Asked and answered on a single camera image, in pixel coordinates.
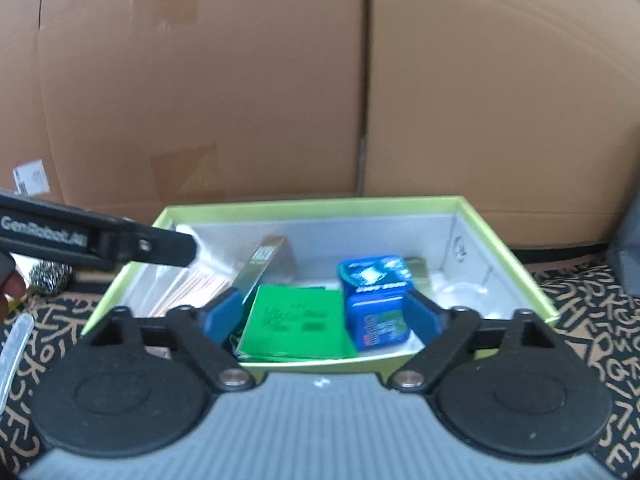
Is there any large brown cardboard box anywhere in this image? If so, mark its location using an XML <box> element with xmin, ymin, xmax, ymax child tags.
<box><xmin>1</xmin><ymin>0</ymin><xmax>639</xmax><ymax>247</ymax></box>

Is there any silver long box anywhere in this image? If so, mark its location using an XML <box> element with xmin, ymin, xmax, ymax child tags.
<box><xmin>232</xmin><ymin>235</ymin><xmax>297</xmax><ymax>308</ymax></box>

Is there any copper gold small box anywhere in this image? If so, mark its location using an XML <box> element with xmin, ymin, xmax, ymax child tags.
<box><xmin>405</xmin><ymin>257</ymin><xmax>433</xmax><ymax>297</ymax></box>

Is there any clear plastic cup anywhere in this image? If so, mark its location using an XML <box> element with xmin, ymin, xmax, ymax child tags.
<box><xmin>431</xmin><ymin>272</ymin><xmax>494</xmax><ymax>318</ymax></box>

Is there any steel wool scrubber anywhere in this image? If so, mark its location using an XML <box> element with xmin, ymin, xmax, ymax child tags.
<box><xmin>29</xmin><ymin>261</ymin><xmax>74</xmax><ymax>296</ymax></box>

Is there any person's left hand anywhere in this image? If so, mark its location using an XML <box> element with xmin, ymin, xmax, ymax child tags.
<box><xmin>0</xmin><ymin>252</ymin><xmax>27</xmax><ymax>321</ymax></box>

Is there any black tan lettered mat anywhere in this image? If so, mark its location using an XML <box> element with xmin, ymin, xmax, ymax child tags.
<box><xmin>1</xmin><ymin>259</ymin><xmax>639</xmax><ymax>479</ymax></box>

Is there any blue gum container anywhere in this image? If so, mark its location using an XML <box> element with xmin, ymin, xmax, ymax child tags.
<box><xmin>337</xmin><ymin>255</ymin><xmax>414</xmax><ymax>351</ymax></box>

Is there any white shipping label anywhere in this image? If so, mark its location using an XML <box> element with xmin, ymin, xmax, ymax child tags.
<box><xmin>13</xmin><ymin>159</ymin><xmax>51</xmax><ymax>196</ymax></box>

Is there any light green cardboard box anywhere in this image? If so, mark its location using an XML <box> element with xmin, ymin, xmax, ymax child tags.
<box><xmin>79</xmin><ymin>195</ymin><xmax>561</xmax><ymax>376</ymax></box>

